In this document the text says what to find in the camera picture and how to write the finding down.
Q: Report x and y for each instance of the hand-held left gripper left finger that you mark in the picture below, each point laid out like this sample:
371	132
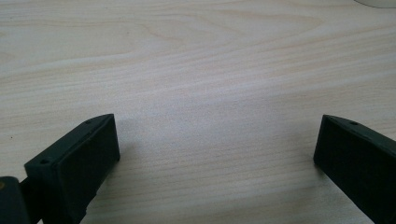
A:
74	168

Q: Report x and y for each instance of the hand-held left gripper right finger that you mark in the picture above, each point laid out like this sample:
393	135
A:
358	161

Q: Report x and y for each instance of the white round object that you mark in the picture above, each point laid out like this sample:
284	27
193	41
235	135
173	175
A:
378	3

